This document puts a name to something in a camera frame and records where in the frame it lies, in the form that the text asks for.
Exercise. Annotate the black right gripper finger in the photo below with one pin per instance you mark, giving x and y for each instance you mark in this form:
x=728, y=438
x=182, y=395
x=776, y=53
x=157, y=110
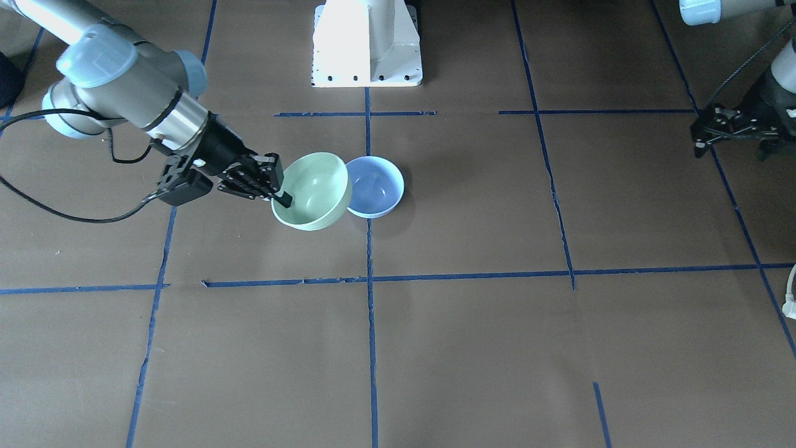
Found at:
x=259, y=171
x=253, y=190

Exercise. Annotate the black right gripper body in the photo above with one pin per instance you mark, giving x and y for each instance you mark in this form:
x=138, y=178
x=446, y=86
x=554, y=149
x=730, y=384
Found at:
x=224, y=149

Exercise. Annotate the green bowl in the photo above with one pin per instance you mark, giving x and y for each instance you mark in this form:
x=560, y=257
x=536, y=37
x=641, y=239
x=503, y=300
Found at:
x=321, y=190

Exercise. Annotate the blue bowl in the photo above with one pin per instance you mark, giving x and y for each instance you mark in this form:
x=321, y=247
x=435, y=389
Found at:
x=378, y=186

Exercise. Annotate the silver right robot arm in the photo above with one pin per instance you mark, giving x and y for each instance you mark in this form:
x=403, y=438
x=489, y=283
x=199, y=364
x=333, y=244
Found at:
x=111, y=75

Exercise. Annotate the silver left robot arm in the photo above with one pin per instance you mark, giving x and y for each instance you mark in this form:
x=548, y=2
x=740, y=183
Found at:
x=729, y=44

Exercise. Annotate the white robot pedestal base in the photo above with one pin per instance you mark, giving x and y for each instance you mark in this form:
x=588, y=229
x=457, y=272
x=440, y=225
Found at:
x=366, y=44

